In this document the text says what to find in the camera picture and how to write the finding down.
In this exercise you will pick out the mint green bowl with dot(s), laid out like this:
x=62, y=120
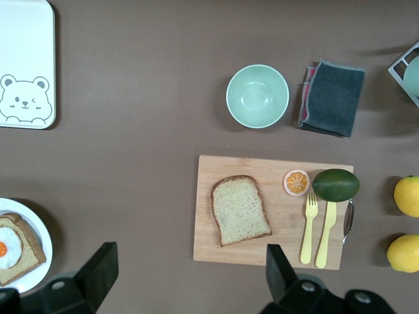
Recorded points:
x=257, y=95

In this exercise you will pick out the yellow plastic knife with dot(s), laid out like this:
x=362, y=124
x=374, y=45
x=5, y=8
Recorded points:
x=325, y=235

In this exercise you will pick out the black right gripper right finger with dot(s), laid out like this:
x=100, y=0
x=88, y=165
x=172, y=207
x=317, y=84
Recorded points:
x=281, y=278

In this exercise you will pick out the white round plate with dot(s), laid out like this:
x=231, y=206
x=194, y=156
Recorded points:
x=41, y=235

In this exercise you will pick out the bamboo cutting board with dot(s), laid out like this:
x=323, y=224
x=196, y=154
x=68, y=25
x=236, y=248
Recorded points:
x=288, y=229

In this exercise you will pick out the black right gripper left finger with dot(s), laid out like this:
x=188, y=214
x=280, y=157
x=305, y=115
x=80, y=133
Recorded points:
x=98, y=271

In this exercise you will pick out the yellow lemon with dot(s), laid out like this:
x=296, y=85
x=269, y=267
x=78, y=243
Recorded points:
x=406, y=253
x=408, y=196

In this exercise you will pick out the dark green avocado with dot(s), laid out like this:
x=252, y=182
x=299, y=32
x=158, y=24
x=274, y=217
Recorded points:
x=335, y=185

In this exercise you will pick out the plain bread slice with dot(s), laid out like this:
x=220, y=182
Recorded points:
x=239, y=212

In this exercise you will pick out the orange slice toy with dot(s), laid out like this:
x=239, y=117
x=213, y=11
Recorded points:
x=296, y=182

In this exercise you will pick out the folded grey pink cloth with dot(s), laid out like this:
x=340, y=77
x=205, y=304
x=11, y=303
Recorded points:
x=334, y=98

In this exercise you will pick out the yellow plastic fork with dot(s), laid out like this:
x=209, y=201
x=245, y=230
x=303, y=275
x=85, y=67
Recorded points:
x=309, y=229

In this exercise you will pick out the cream bear print tray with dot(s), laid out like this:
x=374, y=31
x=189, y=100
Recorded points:
x=26, y=49

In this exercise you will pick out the fried egg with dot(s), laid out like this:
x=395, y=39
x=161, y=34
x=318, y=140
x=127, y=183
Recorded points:
x=10, y=245

